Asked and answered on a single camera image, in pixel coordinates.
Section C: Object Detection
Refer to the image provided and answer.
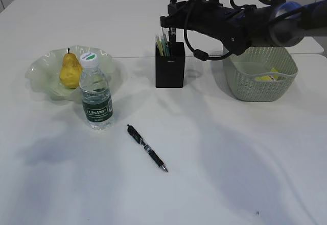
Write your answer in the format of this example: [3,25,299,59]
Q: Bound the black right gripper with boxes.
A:
[160,0,286,56]

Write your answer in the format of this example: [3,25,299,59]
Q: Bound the black pen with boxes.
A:
[127,124,168,172]
[168,28,174,56]
[170,0,177,42]

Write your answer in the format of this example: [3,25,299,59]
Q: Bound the clear plastic ruler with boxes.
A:
[161,28,169,42]

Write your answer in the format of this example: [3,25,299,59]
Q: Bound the yellow pen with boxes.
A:
[155,35,164,57]

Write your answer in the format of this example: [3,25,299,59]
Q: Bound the mint green pen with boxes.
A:
[161,33,170,57]

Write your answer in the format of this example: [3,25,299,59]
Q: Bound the yellow sticky note packet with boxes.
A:
[254,68,279,82]

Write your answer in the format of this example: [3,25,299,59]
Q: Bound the yellow pear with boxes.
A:
[59,48,82,89]

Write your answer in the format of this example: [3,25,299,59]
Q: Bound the clear water bottle green label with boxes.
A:
[79,52,113,130]

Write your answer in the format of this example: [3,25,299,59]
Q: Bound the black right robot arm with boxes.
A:
[160,0,326,61]

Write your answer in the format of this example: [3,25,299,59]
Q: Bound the black square pen holder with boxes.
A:
[155,42,185,88]

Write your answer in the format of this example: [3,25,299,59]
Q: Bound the green woven plastic basket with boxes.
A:
[223,47,298,102]

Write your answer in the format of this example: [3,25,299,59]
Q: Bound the frosted green wavy plate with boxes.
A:
[26,45,120,103]

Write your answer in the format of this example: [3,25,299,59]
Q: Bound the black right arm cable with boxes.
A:
[183,0,307,62]

